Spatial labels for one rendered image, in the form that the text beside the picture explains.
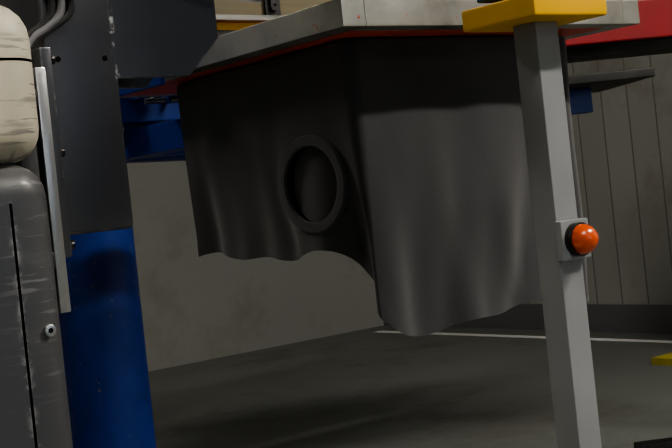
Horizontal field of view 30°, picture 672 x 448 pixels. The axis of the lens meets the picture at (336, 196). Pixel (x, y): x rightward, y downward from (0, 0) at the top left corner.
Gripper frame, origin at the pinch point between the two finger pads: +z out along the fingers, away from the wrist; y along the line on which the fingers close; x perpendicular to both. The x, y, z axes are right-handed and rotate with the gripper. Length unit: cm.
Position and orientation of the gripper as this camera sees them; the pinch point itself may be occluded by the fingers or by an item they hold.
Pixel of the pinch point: (266, 6)
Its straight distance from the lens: 231.1
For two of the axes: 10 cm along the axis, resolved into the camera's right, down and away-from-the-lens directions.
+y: 5.9, -0.7, -8.1
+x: 8.0, -0.8, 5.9
